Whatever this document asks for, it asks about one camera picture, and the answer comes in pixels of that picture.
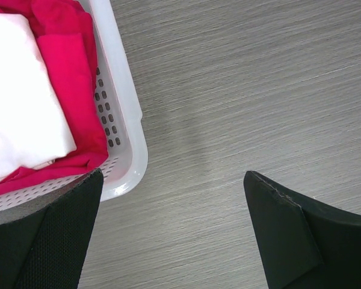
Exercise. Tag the white plastic laundry basket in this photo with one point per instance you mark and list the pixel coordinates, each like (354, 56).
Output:
(119, 113)

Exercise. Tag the white t-shirt in basket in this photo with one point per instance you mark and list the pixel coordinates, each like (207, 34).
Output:
(33, 129)

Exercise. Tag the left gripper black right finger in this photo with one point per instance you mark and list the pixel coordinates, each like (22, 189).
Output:
(303, 242)

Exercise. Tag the red t-shirt in basket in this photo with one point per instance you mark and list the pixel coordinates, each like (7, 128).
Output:
(65, 36)

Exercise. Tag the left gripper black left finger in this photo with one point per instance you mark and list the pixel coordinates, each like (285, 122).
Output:
(44, 242)

